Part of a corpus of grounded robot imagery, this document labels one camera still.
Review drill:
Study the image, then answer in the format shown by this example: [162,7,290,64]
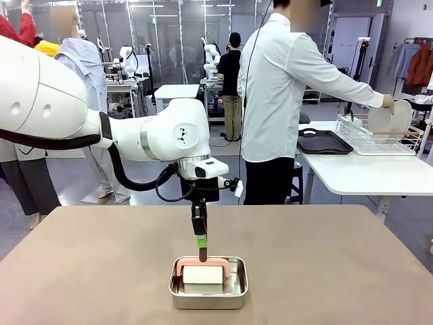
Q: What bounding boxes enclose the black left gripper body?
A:
[180,176,221,204]

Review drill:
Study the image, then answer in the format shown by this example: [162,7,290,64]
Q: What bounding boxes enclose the pink lint roller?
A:
[177,248,231,284]

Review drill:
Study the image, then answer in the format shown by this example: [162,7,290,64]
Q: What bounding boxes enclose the white round plate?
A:
[391,100,413,137]
[367,103,394,135]

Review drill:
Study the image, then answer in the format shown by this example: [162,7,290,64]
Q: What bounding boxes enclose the person's right forearm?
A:
[334,72,386,109]

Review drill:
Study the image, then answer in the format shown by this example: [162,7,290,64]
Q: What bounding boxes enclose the person's right hand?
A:
[382,93,396,115]

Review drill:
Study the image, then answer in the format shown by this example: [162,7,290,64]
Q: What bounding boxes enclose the rectangular steel container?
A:
[168,256,250,311]

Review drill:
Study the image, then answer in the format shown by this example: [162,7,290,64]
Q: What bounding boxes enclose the dark blue plastic stool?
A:
[286,161,304,205]

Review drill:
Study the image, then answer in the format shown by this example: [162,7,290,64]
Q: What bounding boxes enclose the white background desk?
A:
[154,83,200,112]

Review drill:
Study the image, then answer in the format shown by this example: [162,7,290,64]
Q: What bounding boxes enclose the person in white shirt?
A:
[236,0,346,207]

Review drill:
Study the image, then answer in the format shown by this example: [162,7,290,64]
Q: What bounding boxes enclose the person in black t-shirt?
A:
[217,32,244,142]

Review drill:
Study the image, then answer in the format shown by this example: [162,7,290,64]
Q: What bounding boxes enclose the black serving tray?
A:
[296,127,355,156]

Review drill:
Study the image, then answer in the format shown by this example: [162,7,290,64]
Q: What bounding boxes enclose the white side table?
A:
[297,120,433,217]

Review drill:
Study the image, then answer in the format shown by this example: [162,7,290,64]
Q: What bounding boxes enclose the person in red jacket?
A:
[0,0,62,231]

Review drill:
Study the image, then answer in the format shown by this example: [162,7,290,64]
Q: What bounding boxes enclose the person in striped grey shirt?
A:
[53,6,131,204]

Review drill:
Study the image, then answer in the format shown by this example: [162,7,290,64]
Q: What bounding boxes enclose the person in yellow jacket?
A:
[35,40,60,57]

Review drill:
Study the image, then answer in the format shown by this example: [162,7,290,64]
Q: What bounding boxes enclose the black tripod stand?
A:
[351,35,373,82]

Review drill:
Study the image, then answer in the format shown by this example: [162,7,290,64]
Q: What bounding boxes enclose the grey hanging shirt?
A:
[388,42,420,81]

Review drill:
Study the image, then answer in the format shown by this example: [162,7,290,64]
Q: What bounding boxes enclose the orange hanging jacket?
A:
[405,42,433,87]

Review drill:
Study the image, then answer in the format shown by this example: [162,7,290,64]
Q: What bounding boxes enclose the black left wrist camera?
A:
[218,175,244,199]

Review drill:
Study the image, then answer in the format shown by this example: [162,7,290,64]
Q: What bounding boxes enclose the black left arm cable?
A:
[0,128,196,204]

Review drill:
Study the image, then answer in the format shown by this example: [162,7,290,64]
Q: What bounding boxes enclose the white wire dish rack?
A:
[334,113,424,156]

